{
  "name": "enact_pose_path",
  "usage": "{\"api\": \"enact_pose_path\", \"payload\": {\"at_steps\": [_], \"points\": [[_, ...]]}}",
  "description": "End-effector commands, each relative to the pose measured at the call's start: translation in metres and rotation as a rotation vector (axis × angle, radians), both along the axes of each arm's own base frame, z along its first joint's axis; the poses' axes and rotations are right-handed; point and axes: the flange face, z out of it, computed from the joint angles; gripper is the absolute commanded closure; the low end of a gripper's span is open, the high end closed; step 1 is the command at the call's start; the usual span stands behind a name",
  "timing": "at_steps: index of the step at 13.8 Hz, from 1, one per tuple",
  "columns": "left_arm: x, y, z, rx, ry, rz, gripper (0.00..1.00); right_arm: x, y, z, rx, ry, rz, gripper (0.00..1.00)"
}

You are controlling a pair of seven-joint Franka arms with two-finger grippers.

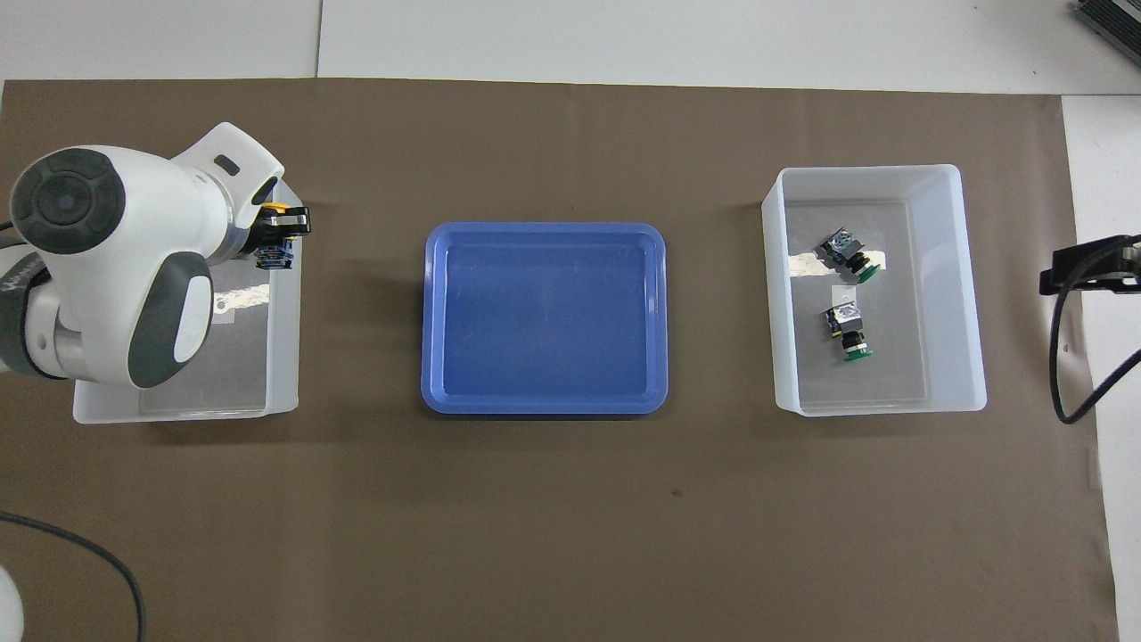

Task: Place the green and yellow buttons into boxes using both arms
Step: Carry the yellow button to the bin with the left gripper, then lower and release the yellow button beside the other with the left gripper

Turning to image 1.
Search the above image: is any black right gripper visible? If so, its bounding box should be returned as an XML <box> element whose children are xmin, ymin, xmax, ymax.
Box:
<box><xmin>1040</xmin><ymin>235</ymin><xmax>1141</xmax><ymax>296</ymax></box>

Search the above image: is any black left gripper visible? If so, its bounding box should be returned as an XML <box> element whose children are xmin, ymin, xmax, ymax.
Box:
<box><xmin>239</xmin><ymin>207</ymin><xmax>311</xmax><ymax>261</ymax></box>

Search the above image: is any yellow push button switch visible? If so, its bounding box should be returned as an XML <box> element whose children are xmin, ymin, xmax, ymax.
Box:
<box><xmin>256</xmin><ymin>203</ymin><xmax>295</xmax><ymax>270</ymax></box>

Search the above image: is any green push button switch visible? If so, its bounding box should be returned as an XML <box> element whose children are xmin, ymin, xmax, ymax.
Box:
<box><xmin>820</xmin><ymin>227</ymin><xmax>884</xmax><ymax>284</ymax></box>
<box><xmin>825</xmin><ymin>301</ymin><xmax>874</xmax><ymax>364</ymax></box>

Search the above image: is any translucent white plastic box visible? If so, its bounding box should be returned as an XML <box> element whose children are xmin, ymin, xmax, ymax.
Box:
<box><xmin>761</xmin><ymin>164</ymin><xmax>989</xmax><ymax>417</ymax></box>
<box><xmin>73</xmin><ymin>165</ymin><xmax>304</xmax><ymax>425</ymax></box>

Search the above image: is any dark grey electronic device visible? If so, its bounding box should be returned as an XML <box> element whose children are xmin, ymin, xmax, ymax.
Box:
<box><xmin>1074</xmin><ymin>0</ymin><xmax>1141</xmax><ymax>56</ymax></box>

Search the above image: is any blue plastic tray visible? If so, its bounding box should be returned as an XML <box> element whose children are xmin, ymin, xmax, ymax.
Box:
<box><xmin>421</xmin><ymin>222</ymin><xmax>669</xmax><ymax>416</ymax></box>

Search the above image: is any brown paper table mat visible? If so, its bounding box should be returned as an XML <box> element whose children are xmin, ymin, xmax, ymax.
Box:
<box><xmin>0</xmin><ymin>78</ymin><xmax>1120</xmax><ymax>642</ymax></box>

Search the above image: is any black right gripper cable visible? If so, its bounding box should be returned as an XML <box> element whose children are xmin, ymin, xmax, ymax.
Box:
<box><xmin>1048</xmin><ymin>234</ymin><xmax>1141</xmax><ymax>425</ymax></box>

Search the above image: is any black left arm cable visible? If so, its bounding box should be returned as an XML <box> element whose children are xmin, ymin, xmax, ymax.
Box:
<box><xmin>0</xmin><ymin>511</ymin><xmax>146</xmax><ymax>642</ymax></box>

